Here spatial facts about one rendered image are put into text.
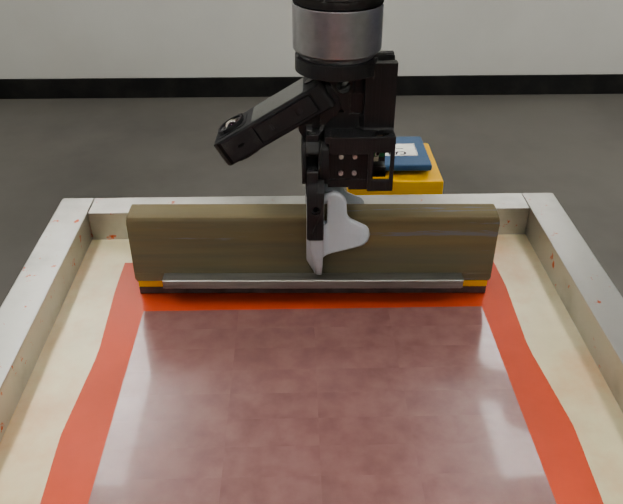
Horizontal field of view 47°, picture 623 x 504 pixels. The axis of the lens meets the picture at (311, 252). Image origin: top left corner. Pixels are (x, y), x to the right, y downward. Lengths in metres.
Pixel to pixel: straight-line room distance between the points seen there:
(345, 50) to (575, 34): 3.69
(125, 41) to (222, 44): 0.51
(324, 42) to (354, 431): 0.31
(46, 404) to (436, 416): 0.33
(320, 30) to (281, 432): 0.32
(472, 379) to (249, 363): 0.20
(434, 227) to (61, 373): 0.37
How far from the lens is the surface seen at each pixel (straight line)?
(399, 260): 0.71
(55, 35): 4.16
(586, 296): 0.72
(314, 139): 0.62
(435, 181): 0.98
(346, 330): 0.69
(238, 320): 0.71
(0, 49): 4.28
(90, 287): 0.78
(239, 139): 0.63
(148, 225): 0.69
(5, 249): 2.84
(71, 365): 0.69
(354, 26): 0.58
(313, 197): 0.63
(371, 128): 0.63
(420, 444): 0.59
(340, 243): 0.67
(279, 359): 0.66
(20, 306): 0.71
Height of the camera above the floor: 1.39
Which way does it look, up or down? 32 degrees down
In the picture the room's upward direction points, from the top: straight up
